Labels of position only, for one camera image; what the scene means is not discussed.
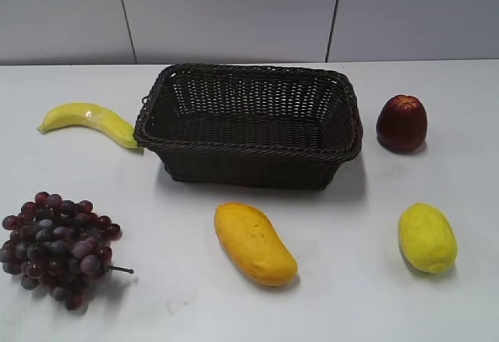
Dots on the yellow banana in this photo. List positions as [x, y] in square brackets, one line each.
[92, 116]

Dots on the purple grape bunch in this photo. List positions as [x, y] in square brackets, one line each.
[59, 245]

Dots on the dark red apple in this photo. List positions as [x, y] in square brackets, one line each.
[402, 124]

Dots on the black woven basket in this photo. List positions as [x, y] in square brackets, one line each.
[258, 126]

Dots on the yellow lemon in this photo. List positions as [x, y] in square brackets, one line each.
[426, 239]

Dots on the yellow mango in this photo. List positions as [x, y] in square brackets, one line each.
[252, 243]

